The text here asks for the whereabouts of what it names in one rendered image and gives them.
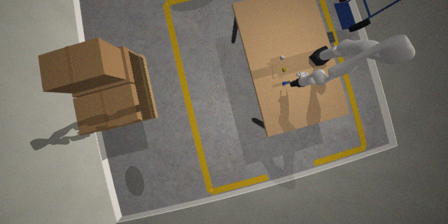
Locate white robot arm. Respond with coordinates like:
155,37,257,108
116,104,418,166
303,35,415,85

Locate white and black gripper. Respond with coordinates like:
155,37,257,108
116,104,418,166
286,72,308,88

